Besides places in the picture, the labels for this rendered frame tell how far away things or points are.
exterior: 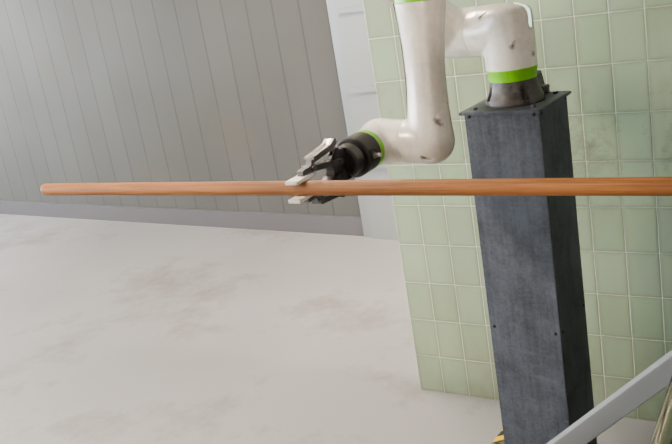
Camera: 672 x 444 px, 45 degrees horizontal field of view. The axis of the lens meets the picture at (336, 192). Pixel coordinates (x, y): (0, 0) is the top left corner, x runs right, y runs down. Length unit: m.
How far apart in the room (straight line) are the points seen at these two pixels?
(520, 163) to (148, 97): 4.15
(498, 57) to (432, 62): 0.32
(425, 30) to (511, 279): 0.75
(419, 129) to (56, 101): 5.13
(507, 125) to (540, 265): 0.37
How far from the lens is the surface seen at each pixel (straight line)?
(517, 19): 2.08
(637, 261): 2.75
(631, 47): 2.57
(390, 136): 1.86
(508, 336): 2.30
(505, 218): 2.16
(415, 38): 1.80
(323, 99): 4.93
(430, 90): 1.81
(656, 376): 1.03
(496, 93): 2.11
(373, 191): 1.54
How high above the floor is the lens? 1.60
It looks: 15 degrees down
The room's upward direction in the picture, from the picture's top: 10 degrees counter-clockwise
